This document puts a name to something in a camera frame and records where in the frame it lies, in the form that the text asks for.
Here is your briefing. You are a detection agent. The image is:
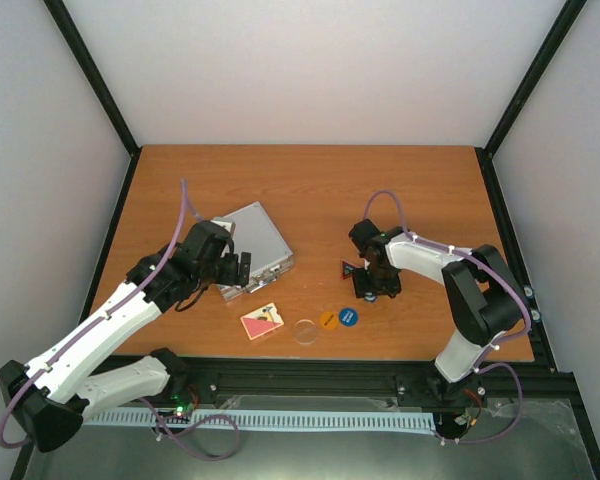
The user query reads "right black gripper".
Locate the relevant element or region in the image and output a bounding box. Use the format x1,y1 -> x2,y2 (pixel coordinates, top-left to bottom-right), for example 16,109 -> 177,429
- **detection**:
354,265 -> 402,299

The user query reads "aluminium poker case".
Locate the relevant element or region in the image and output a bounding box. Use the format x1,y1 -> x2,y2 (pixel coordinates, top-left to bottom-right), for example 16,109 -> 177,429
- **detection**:
218,202 -> 294,302

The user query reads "triangular all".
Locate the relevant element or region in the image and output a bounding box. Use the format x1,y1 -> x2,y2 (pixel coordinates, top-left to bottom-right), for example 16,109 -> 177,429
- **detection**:
340,259 -> 357,280

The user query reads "pink yellow card deck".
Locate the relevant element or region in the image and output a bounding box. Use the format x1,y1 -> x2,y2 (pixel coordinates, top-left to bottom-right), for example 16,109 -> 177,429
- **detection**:
240,302 -> 284,341

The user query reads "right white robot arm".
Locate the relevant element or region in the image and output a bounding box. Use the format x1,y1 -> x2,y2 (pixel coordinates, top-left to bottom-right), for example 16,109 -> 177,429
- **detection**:
349,218 -> 531,405

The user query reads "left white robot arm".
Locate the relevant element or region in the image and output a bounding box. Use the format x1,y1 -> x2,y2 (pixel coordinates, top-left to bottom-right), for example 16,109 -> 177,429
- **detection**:
0,217 -> 251,453

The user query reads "blue small blind button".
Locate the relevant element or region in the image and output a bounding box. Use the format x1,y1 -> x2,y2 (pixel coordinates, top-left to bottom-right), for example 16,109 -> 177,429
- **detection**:
338,307 -> 359,327

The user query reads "orange big blind button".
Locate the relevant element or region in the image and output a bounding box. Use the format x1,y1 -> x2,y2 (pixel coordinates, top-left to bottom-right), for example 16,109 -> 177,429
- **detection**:
319,310 -> 340,331

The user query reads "clear round dealer button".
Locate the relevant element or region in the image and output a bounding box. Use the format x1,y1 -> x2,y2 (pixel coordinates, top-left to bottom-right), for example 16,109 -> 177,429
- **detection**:
292,319 -> 319,345

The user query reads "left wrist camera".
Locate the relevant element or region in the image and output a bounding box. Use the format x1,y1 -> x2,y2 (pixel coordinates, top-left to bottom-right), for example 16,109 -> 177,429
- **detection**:
212,217 -> 236,237

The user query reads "light blue cable duct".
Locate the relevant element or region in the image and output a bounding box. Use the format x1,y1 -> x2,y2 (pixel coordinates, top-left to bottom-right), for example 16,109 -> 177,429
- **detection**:
87,407 -> 436,435

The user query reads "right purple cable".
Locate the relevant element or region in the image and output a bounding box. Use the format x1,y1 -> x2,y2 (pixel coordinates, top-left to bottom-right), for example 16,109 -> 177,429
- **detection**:
364,189 -> 534,445

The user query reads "black aluminium frame rail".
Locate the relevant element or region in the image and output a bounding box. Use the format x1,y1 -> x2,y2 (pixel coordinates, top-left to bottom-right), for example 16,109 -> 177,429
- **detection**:
181,357 -> 583,411

